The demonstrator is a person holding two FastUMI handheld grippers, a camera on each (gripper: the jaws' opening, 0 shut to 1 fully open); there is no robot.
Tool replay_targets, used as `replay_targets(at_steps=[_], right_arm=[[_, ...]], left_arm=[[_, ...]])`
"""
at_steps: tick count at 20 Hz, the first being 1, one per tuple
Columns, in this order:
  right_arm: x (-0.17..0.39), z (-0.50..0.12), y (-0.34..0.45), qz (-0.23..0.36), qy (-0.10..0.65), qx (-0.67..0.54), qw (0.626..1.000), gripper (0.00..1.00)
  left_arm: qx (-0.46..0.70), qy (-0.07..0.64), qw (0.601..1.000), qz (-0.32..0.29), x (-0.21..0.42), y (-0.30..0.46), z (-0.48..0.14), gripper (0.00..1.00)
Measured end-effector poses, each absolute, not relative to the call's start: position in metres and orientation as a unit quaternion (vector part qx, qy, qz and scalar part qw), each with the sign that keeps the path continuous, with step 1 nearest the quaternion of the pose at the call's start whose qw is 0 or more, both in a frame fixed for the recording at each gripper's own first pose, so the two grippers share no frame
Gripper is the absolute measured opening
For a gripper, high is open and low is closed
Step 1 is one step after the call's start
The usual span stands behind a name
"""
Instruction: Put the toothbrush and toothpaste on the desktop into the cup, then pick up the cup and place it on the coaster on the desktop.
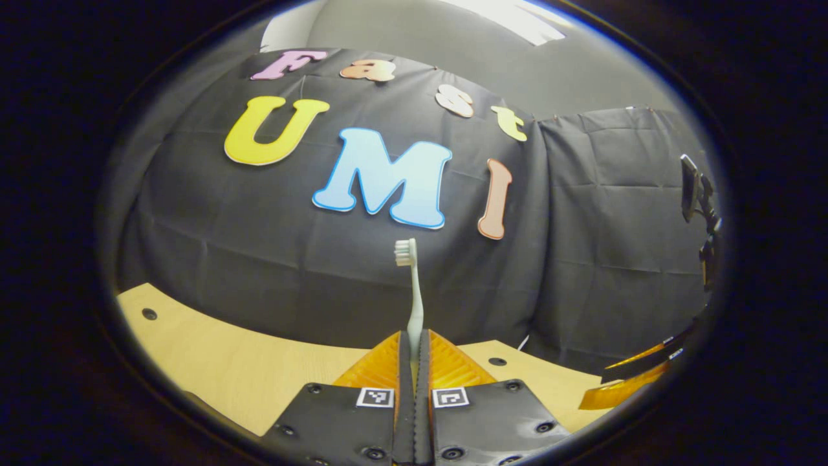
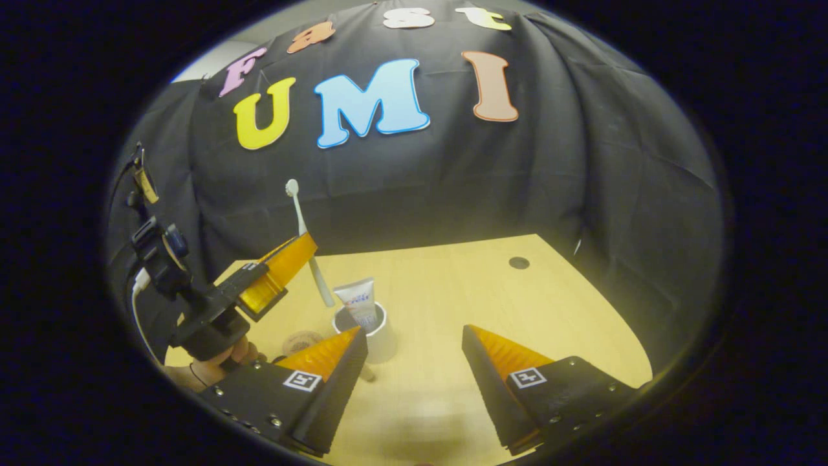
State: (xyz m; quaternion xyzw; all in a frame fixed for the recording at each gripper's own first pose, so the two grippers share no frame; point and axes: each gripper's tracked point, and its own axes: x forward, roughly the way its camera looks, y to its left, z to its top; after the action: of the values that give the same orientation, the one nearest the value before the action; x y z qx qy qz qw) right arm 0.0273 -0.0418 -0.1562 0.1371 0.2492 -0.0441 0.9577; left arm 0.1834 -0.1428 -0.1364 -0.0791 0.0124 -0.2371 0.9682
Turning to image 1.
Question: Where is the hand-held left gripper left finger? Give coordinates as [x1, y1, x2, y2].
[260, 330, 415, 466]

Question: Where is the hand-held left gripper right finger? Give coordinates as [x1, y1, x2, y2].
[415, 329, 571, 466]

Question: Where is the pale green toothbrush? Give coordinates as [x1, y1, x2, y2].
[395, 238, 425, 383]

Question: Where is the black backdrop cloth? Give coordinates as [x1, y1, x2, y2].
[113, 47, 719, 376]

